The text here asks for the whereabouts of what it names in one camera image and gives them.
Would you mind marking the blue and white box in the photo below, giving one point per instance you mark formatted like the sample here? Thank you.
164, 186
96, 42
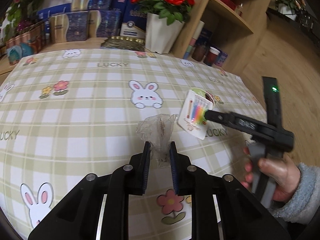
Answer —
131, 27

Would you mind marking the potted red rose plant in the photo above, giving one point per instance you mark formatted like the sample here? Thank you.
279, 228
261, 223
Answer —
160, 37

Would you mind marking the gold decorative tray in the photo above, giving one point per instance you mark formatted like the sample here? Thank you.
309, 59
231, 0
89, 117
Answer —
122, 43

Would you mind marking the dark blue red-label box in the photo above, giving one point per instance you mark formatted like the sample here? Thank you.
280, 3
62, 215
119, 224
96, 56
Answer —
118, 3

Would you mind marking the long blue carton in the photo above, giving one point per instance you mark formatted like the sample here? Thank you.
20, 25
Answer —
55, 8

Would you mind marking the small perfume bottle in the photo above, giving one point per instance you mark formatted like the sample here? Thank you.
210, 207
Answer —
239, 10

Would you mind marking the purple flowers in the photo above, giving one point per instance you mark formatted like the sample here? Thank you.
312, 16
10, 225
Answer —
25, 25

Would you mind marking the person's right hand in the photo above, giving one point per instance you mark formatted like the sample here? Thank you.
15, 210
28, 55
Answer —
282, 177

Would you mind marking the red-brown cup white rim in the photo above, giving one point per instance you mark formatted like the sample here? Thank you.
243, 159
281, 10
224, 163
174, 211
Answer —
210, 57

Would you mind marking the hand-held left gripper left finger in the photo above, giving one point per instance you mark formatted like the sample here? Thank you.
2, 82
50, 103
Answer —
146, 167

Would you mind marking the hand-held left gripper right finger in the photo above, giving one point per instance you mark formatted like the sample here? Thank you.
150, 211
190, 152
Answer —
173, 170

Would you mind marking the clear plastic wrap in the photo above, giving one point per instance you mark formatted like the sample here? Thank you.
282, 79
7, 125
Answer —
157, 132

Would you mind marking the black counter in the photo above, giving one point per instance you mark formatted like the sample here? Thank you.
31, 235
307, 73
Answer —
310, 30

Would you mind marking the dark blue shelf box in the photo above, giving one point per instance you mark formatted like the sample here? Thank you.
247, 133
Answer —
205, 36

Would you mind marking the white candle card pack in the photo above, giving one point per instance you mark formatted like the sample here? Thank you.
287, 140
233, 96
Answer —
192, 115

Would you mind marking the person's right forearm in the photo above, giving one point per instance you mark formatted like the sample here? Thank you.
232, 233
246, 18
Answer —
305, 192

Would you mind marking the stack of pastel cups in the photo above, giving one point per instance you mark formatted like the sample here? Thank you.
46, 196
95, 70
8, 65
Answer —
191, 45

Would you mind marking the wooden shelf unit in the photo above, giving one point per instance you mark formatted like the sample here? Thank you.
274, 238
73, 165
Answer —
225, 30

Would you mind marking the pink blossom bouquet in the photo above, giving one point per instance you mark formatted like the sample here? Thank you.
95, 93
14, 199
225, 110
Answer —
22, 2

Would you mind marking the small blue purple box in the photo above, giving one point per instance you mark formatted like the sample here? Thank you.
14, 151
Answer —
221, 58

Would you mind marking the potted pink rose plant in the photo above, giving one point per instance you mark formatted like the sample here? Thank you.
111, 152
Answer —
286, 10

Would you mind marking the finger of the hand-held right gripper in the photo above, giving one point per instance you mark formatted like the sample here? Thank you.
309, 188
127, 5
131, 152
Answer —
217, 117

